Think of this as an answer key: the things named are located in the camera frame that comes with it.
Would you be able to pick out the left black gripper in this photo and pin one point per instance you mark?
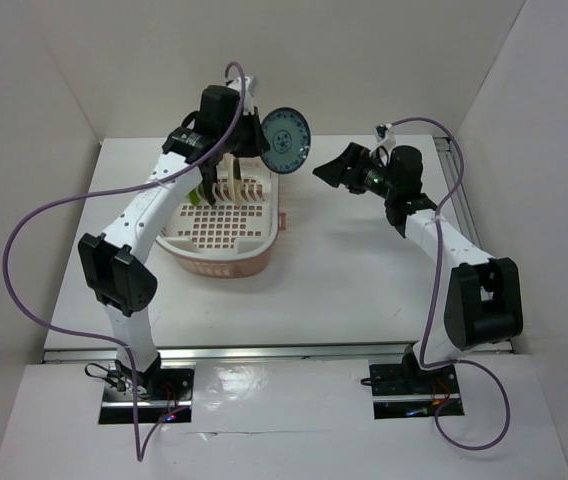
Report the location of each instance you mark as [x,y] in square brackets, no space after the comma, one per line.
[257,143]

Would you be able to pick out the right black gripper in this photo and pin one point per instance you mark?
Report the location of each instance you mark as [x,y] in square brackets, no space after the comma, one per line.
[336,171]

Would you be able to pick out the blue patterned plate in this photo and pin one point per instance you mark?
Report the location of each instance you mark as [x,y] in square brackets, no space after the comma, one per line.
[289,137]

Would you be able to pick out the beige plate with black mark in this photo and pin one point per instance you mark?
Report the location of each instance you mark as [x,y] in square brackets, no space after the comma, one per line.
[234,180]

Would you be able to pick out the green plate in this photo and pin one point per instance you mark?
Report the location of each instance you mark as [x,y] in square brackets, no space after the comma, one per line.
[194,197]

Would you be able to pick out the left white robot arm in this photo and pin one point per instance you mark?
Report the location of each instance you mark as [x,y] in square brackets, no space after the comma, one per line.
[113,262]

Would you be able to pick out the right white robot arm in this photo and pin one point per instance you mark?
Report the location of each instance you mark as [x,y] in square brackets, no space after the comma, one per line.
[476,297]

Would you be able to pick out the white pink dish rack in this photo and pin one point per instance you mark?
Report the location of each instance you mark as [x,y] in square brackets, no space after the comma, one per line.
[228,241]

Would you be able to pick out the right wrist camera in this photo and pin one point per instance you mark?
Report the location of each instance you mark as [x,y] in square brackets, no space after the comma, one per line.
[384,136]

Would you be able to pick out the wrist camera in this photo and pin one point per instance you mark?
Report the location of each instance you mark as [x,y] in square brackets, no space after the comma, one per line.
[249,84]
[384,136]

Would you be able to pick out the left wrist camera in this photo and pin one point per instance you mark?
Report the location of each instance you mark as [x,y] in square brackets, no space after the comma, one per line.
[249,84]

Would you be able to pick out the aluminium rail frame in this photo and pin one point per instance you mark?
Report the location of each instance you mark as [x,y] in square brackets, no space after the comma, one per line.
[340,280]

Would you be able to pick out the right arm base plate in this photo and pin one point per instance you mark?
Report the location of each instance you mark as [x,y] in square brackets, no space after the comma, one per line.
[397,394]

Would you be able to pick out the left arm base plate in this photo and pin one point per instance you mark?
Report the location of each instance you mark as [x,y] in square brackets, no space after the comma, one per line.
[173,395]

